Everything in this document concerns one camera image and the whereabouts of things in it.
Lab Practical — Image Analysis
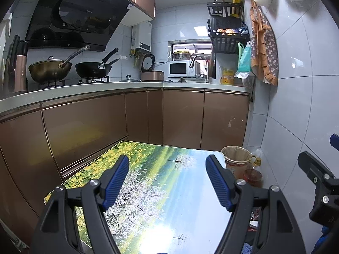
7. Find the chrome kitchen faucet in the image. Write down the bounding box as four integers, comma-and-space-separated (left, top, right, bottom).
189, 55, 210, 83

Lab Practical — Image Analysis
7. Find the yellow pot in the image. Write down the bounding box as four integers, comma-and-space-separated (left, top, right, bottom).
171, 49, 192, 61

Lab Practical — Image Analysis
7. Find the copper thermos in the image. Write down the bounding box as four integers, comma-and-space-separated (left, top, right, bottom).
13, 40, 29, 94

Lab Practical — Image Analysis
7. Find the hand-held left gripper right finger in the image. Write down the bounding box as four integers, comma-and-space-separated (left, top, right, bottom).
205, 154, 307, 254

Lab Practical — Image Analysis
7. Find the copper rice cooker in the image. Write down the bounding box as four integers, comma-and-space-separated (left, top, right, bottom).
140, 53, 164, 82

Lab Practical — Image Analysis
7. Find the black wok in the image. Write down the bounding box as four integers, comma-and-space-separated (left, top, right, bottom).
75, 48, 120, 79

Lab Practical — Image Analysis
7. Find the yellow detergent bottle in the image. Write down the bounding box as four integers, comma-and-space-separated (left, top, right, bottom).
222, 67, 236, 86

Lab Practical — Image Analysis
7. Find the white water heater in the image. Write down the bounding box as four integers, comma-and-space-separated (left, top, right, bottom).
131, 21, 153, 53

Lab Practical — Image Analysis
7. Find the white microwave oven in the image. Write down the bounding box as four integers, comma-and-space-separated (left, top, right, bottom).
167, 60, 196, 78

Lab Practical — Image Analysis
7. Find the teal plastic bag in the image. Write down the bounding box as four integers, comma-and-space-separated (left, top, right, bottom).
236, 41, 253, 73

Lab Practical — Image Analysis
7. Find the white kitchen countertop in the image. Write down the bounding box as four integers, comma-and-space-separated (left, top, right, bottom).
0, 80, 252, 115

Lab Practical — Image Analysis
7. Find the beige bucket with liner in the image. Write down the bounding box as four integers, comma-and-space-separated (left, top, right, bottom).
221, 145, 256, 181

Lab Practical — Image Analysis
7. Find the orange floral apron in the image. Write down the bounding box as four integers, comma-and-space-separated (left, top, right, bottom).
250, 0, 279, 87

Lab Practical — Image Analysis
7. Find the blue textured mat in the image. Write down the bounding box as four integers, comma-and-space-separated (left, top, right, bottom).
242, 242, 258, 254

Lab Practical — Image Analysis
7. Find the glass pot lid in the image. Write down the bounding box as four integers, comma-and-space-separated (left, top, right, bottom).
119, 75, 142, 83

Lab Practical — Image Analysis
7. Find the brown kitchen cabinet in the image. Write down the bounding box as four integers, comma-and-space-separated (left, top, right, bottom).
0, 88, 251, 246

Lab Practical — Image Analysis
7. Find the black dish rack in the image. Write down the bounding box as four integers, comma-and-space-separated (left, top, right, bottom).
207, 1, 251, 55

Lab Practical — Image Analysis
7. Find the clear plastic bag on counter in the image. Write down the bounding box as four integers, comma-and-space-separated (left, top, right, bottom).
234, 71, 255, 90

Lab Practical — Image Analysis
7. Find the black range hood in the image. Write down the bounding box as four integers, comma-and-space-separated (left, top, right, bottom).
25, 0, 139, 52

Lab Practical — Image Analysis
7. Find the brass wok with lid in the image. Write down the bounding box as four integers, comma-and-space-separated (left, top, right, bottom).
28, 45, 91, 84

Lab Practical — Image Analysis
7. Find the cooking oil bottle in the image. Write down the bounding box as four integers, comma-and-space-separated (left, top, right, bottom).
244, 156, 263, 187

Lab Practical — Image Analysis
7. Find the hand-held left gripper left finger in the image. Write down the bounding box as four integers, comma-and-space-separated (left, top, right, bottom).
32, 155, 130, 254

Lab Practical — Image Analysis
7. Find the gas stove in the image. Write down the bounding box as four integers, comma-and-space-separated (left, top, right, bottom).
37, 76, 111, 90

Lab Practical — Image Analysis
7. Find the wooden rolling pin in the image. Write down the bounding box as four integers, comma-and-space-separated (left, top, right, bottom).
218, 0, 229, 17

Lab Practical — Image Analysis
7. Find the person's right hand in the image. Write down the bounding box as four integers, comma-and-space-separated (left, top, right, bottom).
316, 225, 333, 254

